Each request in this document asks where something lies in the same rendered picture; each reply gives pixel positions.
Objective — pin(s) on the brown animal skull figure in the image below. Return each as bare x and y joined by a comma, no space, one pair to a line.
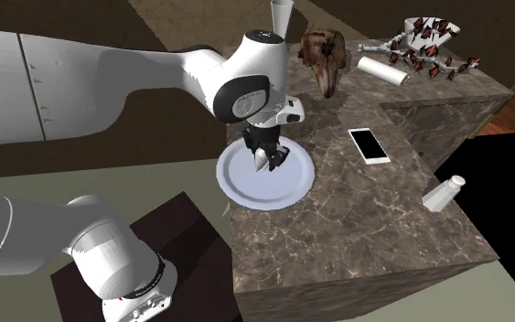
326,58

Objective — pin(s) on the white shaker bottle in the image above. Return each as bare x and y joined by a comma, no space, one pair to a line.
440,196

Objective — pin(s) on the white pot with red-leaved branch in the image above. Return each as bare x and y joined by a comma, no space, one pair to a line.
422,33

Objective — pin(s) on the pale blue round plate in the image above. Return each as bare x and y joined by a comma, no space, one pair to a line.
248,187

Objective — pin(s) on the dark brown robot stand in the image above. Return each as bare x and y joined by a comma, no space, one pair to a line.
185,249

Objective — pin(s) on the white paper roll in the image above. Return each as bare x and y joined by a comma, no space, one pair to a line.
382,70

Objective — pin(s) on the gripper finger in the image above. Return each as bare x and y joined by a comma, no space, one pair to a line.
279,158
261,161

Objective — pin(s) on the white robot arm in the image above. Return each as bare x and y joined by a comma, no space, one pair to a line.
83,80

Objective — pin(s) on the white smartphone with black screen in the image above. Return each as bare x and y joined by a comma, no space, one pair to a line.
369,146

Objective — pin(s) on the white tapered cup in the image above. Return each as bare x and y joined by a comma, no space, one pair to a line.
282,15

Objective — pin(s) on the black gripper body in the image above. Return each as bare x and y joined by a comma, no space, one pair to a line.
260,136

